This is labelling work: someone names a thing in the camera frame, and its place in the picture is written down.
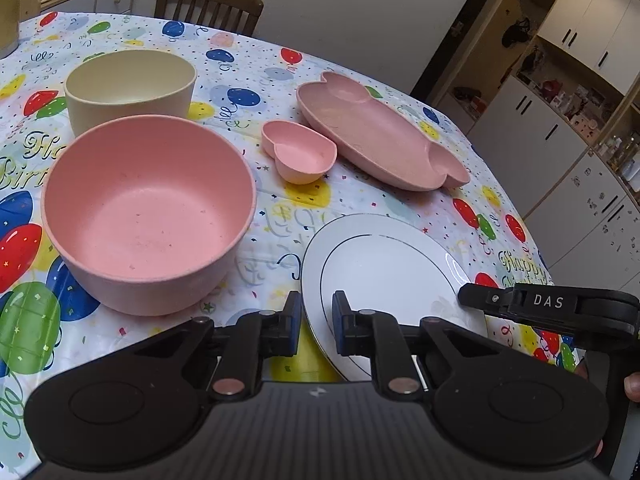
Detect pink cat-shaped plate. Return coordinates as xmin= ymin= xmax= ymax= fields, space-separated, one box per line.
xmin=296 ymin=71 xmax=471 ymax=193

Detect white round plate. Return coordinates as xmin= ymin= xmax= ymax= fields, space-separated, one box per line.
xmin=301 ymin=213 xmax=489 ymax=384

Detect pink heart-shaped small bowl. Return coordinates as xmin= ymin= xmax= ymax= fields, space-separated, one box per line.
xmin=261 ymin=120 xmax=338 ymax=185

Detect cream bowl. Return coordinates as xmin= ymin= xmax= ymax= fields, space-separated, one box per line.
xmin=64 ymin=49 xmax=197 ymax=139

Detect large pink bowl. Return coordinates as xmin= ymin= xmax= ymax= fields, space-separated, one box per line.
xmin=41 ymin=114 xmax=258 ymax=317

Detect wooden chair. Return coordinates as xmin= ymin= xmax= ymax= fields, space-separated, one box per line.
xmin=154 ymin=0 xmax=265 ymax=37

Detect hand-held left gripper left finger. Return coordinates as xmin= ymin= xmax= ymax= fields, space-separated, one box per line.
xmin=136 ymin=290 xmax=304 ymax=402

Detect white wall cabinets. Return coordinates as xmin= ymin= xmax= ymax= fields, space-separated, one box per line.
xmin=465 ymin=0 xmax=640 ymax=311

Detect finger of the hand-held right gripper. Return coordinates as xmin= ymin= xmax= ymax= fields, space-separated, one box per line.
xmin=457 ymin=282 xmax=518 ymax=319

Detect glass jar of yellow liquid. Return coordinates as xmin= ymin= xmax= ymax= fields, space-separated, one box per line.
xmin=0 ymin=0 xmax=22 ymax=59

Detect balloon print tablecloth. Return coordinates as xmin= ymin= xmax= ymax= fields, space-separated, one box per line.
xmin=0 ymin=10 xmax=580 ymax=461

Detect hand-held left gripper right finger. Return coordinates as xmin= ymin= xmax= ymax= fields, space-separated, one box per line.
xmin=331 ymin=290 xmax=505 ymax=397

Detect black hanging bag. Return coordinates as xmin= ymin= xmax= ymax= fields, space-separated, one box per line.
xmin=501 ymin=16 xmax=534 ymax=49

